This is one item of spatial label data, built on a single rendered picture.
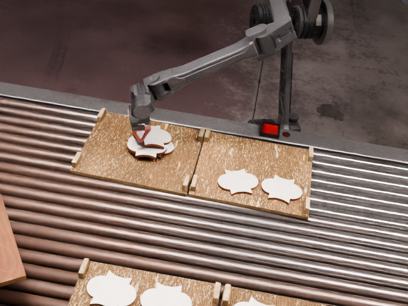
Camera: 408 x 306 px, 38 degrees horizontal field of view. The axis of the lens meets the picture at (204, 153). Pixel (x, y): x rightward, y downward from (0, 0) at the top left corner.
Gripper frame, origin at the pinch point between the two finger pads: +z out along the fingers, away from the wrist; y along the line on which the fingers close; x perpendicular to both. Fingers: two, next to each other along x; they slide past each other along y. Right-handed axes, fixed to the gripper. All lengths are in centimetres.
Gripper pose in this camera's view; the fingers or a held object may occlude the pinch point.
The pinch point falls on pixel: (139, 133)
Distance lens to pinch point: 212.2
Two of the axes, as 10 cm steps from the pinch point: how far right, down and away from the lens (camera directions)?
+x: 9.8, -0.9, 2.0
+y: 2.1, 6.6, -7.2
